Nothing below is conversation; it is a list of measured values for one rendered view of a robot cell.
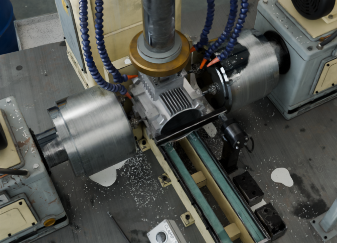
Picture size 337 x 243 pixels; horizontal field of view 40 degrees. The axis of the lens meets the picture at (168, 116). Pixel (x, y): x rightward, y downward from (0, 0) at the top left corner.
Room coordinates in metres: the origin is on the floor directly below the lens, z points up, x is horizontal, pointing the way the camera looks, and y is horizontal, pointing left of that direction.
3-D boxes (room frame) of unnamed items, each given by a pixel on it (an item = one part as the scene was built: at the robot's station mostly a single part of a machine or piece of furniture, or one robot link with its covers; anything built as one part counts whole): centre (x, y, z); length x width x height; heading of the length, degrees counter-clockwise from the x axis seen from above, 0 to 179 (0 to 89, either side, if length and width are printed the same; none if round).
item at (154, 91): (0.95, 0.02, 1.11); 0.12 x 0.11 x 0.07; 27
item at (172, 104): (0.92, 0.01, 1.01); 0.20 x 0.19 x 0.19; 27
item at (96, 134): (0.77, 0.28, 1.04); 0.37 x 0.25 x 0.25; 117
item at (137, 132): (0.93, 0.14, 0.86); 0.07 x 0.06 x 0.12; 117
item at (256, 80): (1.05, -0.25, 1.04); 0.41 x 0.25 x 0.25; 117
